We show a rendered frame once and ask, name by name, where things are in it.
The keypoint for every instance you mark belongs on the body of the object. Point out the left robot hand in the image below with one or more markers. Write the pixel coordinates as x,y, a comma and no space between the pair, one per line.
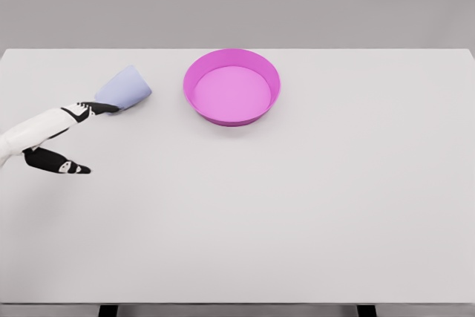
41,125

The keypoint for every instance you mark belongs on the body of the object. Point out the pale lavender cup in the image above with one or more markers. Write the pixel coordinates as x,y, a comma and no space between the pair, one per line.
124,88

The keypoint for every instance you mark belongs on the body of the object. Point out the pink round plate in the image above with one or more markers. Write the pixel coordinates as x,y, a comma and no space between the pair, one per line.
232,90

